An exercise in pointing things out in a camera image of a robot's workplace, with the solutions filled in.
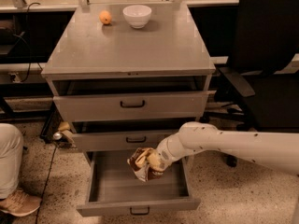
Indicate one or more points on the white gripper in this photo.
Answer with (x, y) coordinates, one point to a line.
(163, 157)

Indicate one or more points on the brown chip bag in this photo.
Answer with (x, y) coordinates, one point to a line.
(147, 164)

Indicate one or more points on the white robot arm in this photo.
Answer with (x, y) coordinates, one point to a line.
(277, 151)

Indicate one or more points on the open bottom drawer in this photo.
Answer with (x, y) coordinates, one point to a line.
(114, 189)

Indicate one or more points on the grey metal drawer cabinet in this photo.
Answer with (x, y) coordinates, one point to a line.
(167, 55)

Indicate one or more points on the black office chair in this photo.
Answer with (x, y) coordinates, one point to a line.
(266, 40)

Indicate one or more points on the tan sneaker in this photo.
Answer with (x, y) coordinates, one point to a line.
(20, 204)

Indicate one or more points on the person's leg in beige trousers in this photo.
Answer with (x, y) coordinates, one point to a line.
(11, 146)

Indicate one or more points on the white ceramic bowl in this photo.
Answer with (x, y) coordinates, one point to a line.
(137, 15)

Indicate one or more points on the orange fruit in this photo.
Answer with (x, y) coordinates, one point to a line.
(105, 17)

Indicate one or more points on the top drawer with black handle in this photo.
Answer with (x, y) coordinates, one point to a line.
(134, 106)

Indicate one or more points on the drawer with black handle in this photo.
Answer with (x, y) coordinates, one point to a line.
(119, 140)
(134, 106)

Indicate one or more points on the middle drawer with black handle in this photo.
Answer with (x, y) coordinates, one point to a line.
(119, 140)

